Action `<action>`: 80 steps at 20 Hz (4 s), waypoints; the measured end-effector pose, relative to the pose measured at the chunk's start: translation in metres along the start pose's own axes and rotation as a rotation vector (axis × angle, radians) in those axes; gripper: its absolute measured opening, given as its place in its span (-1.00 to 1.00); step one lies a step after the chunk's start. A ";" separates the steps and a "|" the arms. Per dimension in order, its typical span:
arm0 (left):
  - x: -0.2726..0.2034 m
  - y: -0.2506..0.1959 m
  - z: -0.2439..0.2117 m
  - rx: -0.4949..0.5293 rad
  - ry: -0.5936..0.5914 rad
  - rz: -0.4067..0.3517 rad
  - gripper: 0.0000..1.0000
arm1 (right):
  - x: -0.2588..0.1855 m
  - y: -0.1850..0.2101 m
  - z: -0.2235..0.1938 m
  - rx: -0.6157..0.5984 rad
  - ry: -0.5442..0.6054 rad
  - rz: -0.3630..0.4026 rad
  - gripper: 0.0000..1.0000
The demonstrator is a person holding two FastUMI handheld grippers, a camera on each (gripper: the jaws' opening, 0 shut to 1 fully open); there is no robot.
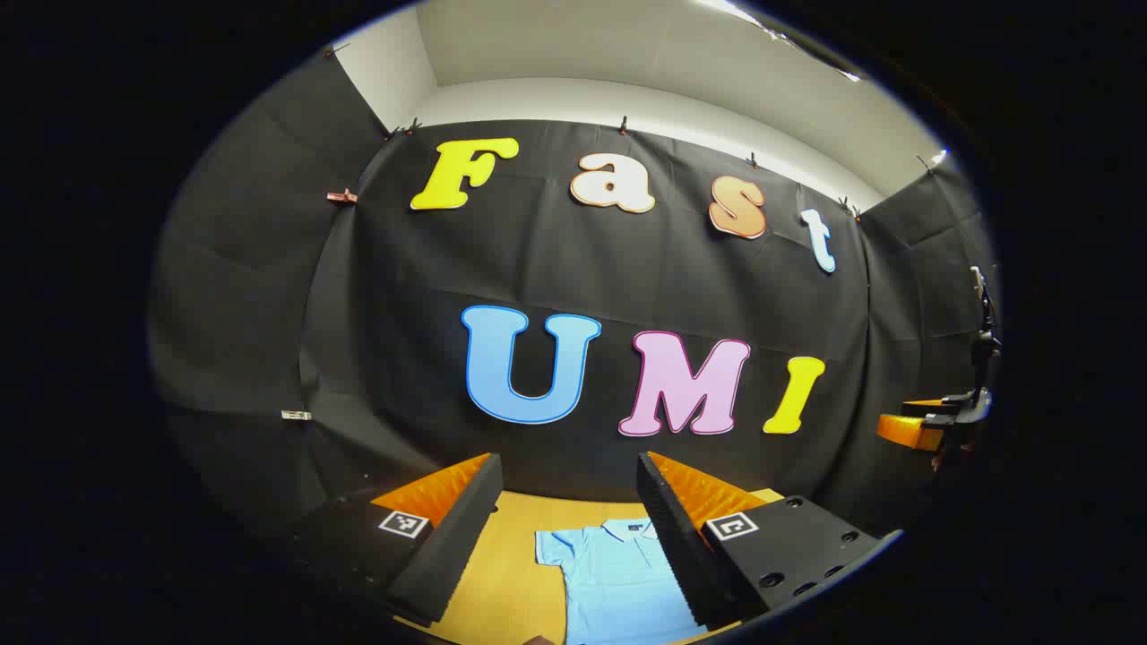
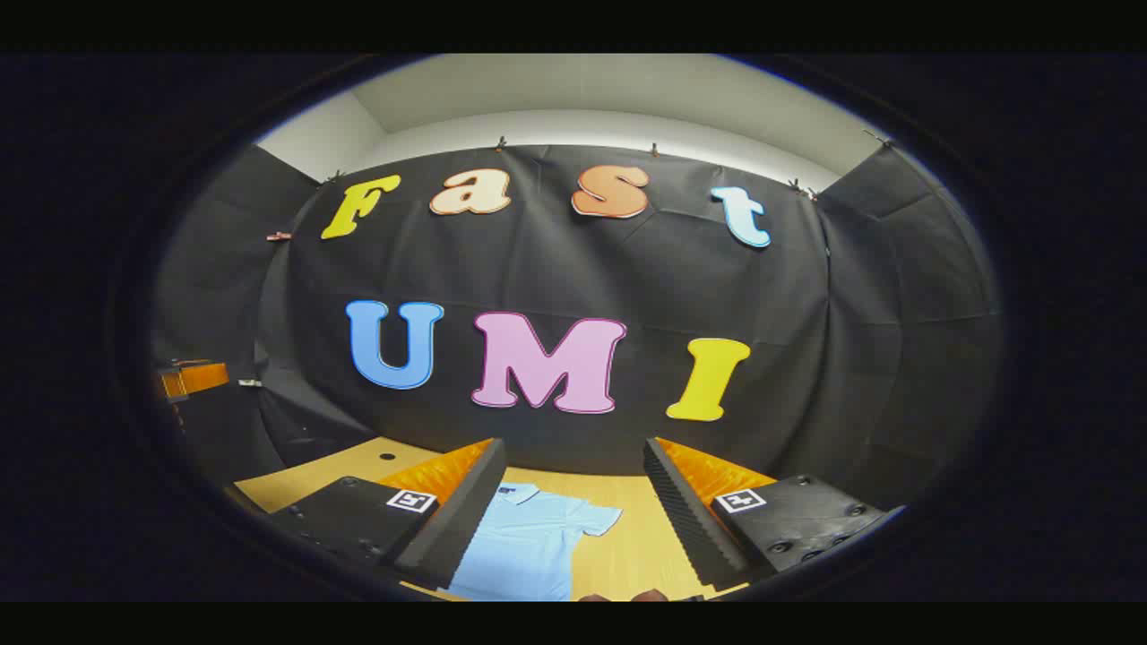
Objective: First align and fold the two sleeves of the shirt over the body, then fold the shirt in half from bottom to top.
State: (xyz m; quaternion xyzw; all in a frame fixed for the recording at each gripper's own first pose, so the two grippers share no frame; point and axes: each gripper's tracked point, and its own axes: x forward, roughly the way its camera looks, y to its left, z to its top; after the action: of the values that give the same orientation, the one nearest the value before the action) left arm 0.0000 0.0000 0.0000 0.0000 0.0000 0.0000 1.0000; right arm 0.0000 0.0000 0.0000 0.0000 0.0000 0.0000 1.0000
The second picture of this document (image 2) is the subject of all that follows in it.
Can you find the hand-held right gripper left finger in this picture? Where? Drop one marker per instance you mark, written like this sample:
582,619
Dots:
466,520

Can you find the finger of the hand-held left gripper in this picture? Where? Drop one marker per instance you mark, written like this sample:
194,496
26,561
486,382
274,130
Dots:
204,377

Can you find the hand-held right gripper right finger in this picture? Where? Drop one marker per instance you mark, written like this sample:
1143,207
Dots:
685,520

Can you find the light blue polo T-shirt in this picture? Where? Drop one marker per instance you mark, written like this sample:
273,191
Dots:
529,546

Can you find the black backdrop cloth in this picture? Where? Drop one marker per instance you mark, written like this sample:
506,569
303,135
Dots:
573,269

